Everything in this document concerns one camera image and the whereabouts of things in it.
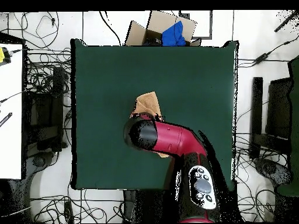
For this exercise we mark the grey rectangular frame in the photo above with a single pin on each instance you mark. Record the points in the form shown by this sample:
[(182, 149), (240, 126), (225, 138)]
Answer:
[(211, 25)]

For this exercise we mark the black rod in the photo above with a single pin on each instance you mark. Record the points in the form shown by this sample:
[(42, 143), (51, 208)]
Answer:
[(287, 21)]

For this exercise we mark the open cardboard box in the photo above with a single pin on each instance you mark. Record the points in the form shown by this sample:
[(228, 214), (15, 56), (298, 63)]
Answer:
[(161, 21)]

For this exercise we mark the black upright bar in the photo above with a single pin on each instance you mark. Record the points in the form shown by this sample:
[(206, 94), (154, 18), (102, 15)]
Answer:
[(257, 105)]

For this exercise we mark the yellow and black device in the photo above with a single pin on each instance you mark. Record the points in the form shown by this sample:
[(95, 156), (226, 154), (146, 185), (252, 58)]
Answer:
[(1, 54)]

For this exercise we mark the black power adapter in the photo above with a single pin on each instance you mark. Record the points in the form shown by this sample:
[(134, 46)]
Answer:
[(261, 58)]

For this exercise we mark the tan terry towel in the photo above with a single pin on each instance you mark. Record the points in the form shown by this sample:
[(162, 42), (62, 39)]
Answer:
[(147, 102)]

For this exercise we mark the grey round floor base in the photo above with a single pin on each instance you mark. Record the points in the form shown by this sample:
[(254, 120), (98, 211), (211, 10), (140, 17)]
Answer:
[(39, 161)]

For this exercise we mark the blue garment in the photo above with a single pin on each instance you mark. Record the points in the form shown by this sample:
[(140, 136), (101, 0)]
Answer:
[(172, 35)]

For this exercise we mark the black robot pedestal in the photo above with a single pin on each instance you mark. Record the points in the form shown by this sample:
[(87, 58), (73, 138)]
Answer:
[(144, 205)]

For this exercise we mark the black equipment box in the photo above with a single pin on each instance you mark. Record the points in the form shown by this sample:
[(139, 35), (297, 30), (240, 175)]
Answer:
[(46, 116)]

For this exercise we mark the black power strip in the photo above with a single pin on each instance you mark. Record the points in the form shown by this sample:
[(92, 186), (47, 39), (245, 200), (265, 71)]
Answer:
[(69, 211)]

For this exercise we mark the white desk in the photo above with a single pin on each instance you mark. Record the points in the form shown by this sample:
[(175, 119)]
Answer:
[(10, 116)]

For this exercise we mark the dark green table cloth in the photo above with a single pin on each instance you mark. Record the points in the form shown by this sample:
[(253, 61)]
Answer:
[(186, 70)]

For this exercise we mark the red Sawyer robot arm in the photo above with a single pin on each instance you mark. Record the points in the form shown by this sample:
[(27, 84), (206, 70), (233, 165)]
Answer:
[(177, 140)]

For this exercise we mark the black strip tool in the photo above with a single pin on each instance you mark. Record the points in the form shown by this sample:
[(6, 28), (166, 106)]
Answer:
[(5, 119)]

